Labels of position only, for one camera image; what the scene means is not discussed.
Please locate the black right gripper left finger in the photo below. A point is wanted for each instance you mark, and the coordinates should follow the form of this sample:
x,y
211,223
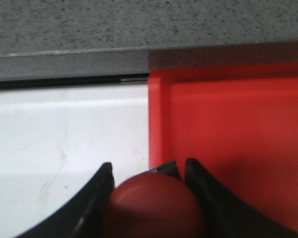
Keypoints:
x,y
82,216

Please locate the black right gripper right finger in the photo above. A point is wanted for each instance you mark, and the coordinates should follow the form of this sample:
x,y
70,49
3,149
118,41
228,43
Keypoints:
x,y
226,215

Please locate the red mushroom push button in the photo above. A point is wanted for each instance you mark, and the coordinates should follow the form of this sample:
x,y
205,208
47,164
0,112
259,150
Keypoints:
x,y
154,204

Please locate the red plastic tray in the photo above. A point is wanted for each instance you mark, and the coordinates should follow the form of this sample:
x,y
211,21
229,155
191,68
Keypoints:
x,y
240,122

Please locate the grey speckled stone counter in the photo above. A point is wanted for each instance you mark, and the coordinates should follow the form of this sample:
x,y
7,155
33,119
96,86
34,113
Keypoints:
x,y
51,38

